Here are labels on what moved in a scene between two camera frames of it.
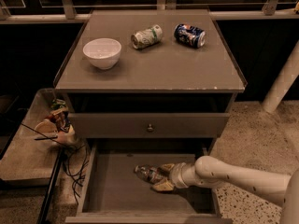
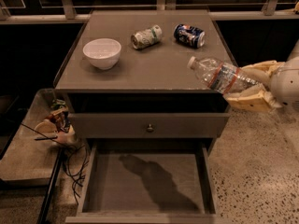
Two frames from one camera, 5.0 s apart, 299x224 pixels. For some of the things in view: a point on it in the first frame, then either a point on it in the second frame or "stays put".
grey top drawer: x=150 y=125 stays put
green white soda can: x=147 y=36 stays put
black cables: x=76 y=160 stays put
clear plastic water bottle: x=150 y=174 to x=221 y=77
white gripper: x=177 y=175 to x=286 y=84
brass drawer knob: x=149 y=129 stays put
